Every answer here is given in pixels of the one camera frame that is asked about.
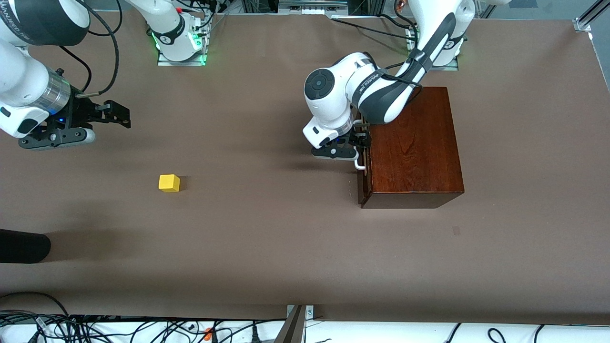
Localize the wooden drawer with white handle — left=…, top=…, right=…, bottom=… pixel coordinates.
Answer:
left=354, top=148, right=371, bottom=191

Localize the yellow cube block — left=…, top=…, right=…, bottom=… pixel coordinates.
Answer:
left=158, top=174, right=181, bottom=193

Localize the dark wooden drawer cabinet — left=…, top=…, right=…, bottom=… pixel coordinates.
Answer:
left=357, top=86, right=465, bottom=209

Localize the grey power strip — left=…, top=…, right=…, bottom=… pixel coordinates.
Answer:
left=278, top=0, right=348, bottom=16

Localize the table cover sheet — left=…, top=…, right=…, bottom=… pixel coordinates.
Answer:
left=0, top=12, right=610, bottom=321

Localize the black cylindrical object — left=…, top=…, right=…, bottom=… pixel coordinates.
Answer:
left=0, top=229, right=51, bottom=264

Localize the dark diagonal bar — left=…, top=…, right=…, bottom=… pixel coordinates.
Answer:
left=274, top=306, right=308, bottom=343

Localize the aluminium profile bar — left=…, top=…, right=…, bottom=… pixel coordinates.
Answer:
left=573, top=0, right=610, bottom=33

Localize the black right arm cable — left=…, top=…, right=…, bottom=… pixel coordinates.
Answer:
left=60, top=0, right=122, bottom=98

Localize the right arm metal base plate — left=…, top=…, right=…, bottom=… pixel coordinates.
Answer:
left=157, top=13, right=209, bottom=67

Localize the black cable on table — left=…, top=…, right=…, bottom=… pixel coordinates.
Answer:
left=331, top=13, right=420, bottom=41

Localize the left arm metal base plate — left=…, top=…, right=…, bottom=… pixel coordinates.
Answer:
left=407, top=26, right=460, bottom=72

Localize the silver metal bracket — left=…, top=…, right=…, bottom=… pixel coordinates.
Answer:
left=286, top=305, right=315, bottom=321

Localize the black looping cable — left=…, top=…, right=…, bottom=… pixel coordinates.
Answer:
left=0, top=292, right=72, bottom=329

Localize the black tangled cable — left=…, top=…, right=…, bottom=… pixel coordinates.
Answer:
left=71, top=318, right=286, bottom=343

